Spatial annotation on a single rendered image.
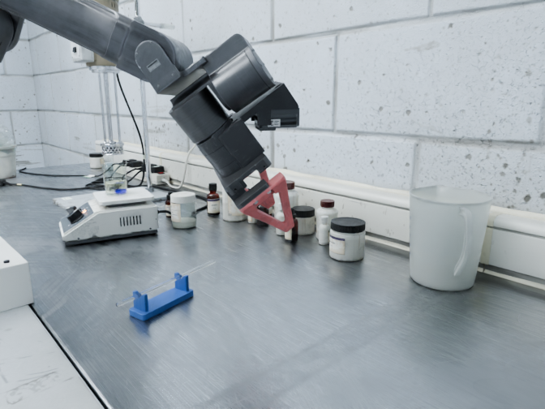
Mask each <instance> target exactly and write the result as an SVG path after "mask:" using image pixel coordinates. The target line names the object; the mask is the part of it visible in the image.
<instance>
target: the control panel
mask: <svg viewBox="0 0 545 409"><path fill-rule="evenodd" d="M78 209H81V213H82V214H83V215H84V216H83V217H82V218H81V219H80V220H79V221H78V222H76V223H74V224H71V223H70V222H69V221H68V219H67V217H68V215H69V214H68V215H66V216H65V217H64V218H62V219H61V220H60V221H61V224H62V230H63V233H65V232H66V231H68V230H69V229H70V228H72V227H73V226H75V225H77V224H78V223H80V222H81V221H83V220H84V219H85V218H87V217H89V216H90V215H92V214H93V213H94V212H93V211H92V208H91V206H90V204H89V203H88V202H87V203H85V204H83V205H82V206H80V207H78ZM82 209H85V210H86V211H85V212H84V213H83V211H84V210H83V211H82Z"/></svg>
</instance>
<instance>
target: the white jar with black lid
mask: <svg viewBox="0 0 545 409"><path fill-rule="evenodd" d="M365 228H366V222H365V221H364V220H362V219H360V218H356V217H336V218H334V219H332V220H331V230H330V238H329V239H330V243H329V255H330V256H331V257H332V258H333V259H335V260H339V261H346V262H353V261H358V260H361V259H362V258H363V257H364V248H365V233H366V232H365Z"/></svg>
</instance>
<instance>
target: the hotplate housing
mask: <svg viewBox="0 0 545 409"><path fill-rule="evenodd" d="M88 203H89V204H90V206H91V208H92V211H93V212H94V213H93V214H92V215H90V216H89V217H87V218H85V219H84V220H83V221H81V222H80V223H78V224H77V225H75V226H73V227H72V228H70V229H69V230H68V231H66V232H65V233H63V230H62V224H61V222H59V227H60V231H61V235H62V241H64V243H65V246H68V245H76V244H80V243H91V242H96V241H102V240H108V239H118V238H124V237H130V236H136V235H148V234H152V233H157V232H158V230H157V228H159V224H158V213H159V210H157V205H155V204H154V203H153V202H152V201H151V200H149V201H141V202H134V203H126V204H112V205H99V204H98V203H97V202H96V200H95V199H94V200H89V201H88Z"/></svg>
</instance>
